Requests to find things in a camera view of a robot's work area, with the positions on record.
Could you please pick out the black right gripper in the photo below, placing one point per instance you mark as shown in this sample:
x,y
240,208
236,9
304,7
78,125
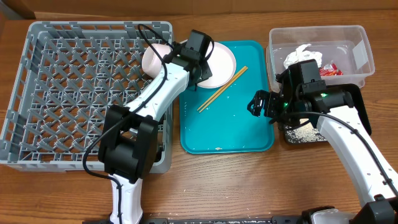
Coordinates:
x,y
268,104

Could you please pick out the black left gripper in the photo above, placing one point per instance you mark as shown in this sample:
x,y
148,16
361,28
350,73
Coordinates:
x,y
207,71

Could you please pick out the large white plate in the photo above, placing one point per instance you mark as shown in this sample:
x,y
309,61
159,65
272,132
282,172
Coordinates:
x,y
222,64

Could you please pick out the pink shallow bowl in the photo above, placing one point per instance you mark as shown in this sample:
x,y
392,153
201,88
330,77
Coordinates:
x,y
151,64

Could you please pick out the white paper napkin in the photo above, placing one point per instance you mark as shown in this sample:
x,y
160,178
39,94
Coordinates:
x,y
301,54

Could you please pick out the red strawberry cake wrapper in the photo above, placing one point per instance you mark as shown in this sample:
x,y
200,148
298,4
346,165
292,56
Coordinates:
x,y
330,69

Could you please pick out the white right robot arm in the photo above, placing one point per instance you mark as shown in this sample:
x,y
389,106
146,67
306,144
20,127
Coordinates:
x,y
339,115

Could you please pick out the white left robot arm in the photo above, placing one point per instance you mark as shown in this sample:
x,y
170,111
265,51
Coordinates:
x,y
128,146

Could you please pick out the clear plastic waste bin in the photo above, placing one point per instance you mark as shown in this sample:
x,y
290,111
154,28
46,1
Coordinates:
x,y
347,47

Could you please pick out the teal plastic tray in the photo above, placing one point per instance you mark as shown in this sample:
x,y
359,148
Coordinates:
x,y
226,126

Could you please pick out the black tray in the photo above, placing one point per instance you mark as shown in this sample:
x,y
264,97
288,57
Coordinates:
x,y
356,95

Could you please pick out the spilled white rice grains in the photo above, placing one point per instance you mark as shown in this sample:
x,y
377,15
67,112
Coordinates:
x,y
305,134

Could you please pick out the grey dish rack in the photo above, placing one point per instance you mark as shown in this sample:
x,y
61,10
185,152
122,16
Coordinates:
x,y
69,74

